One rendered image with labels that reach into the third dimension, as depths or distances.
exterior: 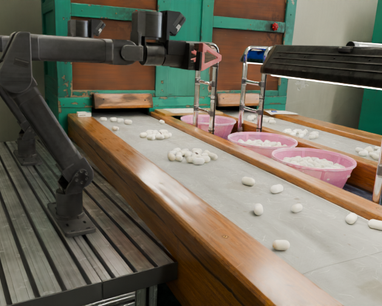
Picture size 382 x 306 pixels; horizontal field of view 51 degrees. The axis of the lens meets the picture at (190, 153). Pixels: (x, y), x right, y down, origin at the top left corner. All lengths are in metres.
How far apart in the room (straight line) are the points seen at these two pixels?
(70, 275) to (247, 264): 0.34
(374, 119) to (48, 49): 3.53
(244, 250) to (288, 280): 0.10
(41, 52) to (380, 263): 0.78
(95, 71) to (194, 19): 0.59
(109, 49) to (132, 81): 1.15
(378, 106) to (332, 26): 0.88
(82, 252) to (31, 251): 0.11
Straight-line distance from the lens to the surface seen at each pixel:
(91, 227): 0.97
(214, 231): 0.76
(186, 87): 2.21
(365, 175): 1.41
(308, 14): 3.99
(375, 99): 4.12
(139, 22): 1.01
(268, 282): 0.63
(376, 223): 0.94
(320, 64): 0.90
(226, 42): 2.31
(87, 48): 0.95
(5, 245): 0.96
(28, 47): 0.90
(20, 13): 2.78
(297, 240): 0.83
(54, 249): 0.91
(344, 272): 0.75
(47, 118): 0.94
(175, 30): 1.04
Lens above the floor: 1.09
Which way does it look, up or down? 14 degrees down
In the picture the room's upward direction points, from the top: 3 degrees clockwise
